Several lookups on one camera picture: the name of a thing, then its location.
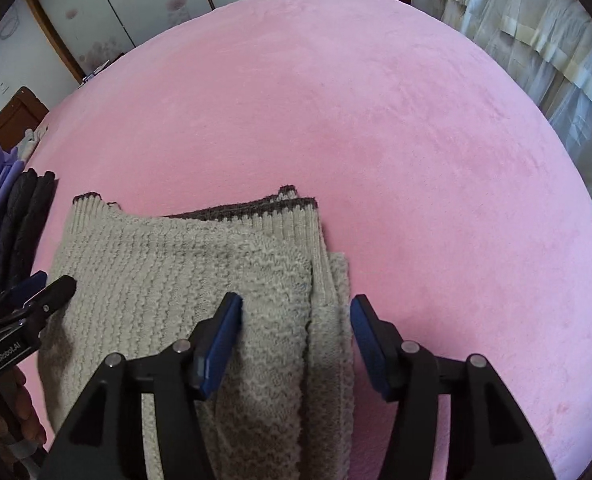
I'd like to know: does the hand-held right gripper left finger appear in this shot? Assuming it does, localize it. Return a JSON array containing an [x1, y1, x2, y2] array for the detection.
[[38, 291, 243, 480]]

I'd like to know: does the beige knit sweater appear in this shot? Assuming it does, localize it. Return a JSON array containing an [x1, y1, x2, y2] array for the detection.
[[37, 185, 354, 480]]

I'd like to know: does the person's left hand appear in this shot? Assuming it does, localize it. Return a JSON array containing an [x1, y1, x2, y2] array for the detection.
[[0, 365, 47, 466]]

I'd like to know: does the pink bed blanket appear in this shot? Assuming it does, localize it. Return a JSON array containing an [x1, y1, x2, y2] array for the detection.
[[23, 0, 592, 480]]

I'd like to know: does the floral panel wardrobe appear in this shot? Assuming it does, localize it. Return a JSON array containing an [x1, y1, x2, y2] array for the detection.
[[23, 0, 327, 86]]

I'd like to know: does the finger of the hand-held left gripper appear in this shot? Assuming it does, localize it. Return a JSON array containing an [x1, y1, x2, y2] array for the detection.
[[6, 275, 77, 326], [0, 270, 48, 316]]

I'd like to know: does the pale grey curtain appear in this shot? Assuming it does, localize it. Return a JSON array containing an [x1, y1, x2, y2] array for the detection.
[[410, 0, 592, 221]]

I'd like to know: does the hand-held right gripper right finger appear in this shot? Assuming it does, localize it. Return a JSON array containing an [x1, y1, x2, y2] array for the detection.
[[350, 294, 559, 480]]

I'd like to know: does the wooden headboard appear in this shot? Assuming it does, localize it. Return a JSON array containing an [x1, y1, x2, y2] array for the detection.
[[0, 86, 50, 146]]

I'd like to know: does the grey cloth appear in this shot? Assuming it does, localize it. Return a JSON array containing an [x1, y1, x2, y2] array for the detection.
[[18, 127, 49, 161]]

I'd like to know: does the folded black garment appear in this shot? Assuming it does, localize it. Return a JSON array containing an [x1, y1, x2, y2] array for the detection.
[[0, 169, 57, 296]]

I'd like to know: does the cluttered bedside table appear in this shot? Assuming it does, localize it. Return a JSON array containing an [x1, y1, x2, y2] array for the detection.
[[78, 55, 124, 86]]

